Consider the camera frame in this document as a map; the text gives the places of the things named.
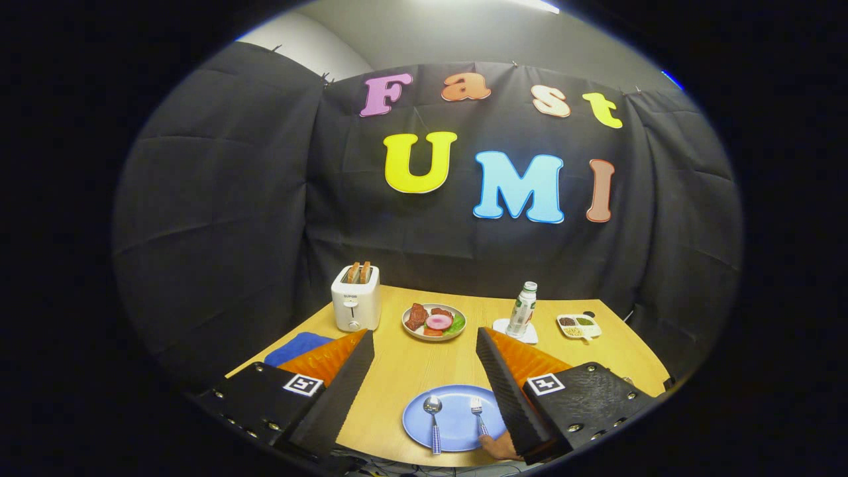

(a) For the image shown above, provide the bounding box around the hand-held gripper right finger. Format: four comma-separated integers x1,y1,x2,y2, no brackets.
475,327,663,466

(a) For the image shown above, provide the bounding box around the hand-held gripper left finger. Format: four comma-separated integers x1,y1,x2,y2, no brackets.
192,329,376,464

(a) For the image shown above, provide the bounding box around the fork with blue checkered handle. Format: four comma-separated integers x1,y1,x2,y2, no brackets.
470,396,491,438

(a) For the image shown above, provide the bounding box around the spoon with blue checkered handle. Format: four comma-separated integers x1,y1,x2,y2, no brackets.
423,396,444,456

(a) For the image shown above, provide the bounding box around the blue round plate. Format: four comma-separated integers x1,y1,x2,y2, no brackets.
402,384,514,453

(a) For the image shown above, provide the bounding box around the folded blue towel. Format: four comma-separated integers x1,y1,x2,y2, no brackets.
264,331,335,367

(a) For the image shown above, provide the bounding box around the white square coaster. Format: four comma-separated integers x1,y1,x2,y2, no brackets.
492,318,539,345

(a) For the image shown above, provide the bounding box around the white green-capped drink bottle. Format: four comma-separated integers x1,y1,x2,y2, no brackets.
505,281,539,339

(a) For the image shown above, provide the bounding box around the white toaster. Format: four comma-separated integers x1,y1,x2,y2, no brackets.
331,264,382,333

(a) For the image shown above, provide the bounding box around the grey food plate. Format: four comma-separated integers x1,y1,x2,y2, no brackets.
401,303,468,343

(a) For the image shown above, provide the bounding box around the white divided bean dish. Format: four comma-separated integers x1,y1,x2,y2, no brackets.
556,313,603,343

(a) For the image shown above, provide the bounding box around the black backdrop cloth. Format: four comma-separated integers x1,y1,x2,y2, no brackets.
113,41,744,392

